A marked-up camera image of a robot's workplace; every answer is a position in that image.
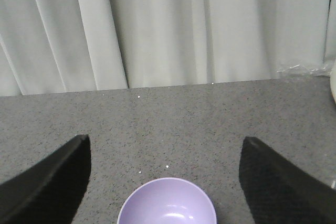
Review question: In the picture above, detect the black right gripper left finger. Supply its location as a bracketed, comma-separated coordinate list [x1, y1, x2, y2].
[1, 135, 91, 223]

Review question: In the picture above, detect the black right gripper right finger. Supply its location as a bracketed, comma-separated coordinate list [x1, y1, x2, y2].
[239, 137, 335, 223]

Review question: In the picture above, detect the lilac plastic bowl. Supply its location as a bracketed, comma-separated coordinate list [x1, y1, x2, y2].
[117, 177, 217, 223]

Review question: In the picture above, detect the clear plastic bag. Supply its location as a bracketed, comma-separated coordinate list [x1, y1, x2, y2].
[277, 62, 333, 78]

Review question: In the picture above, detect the white rice cooker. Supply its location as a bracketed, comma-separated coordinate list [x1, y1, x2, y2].
[330, 63, 336, 103]

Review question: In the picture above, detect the white curtain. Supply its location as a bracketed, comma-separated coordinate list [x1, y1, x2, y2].
[1, 0, 335, 96]

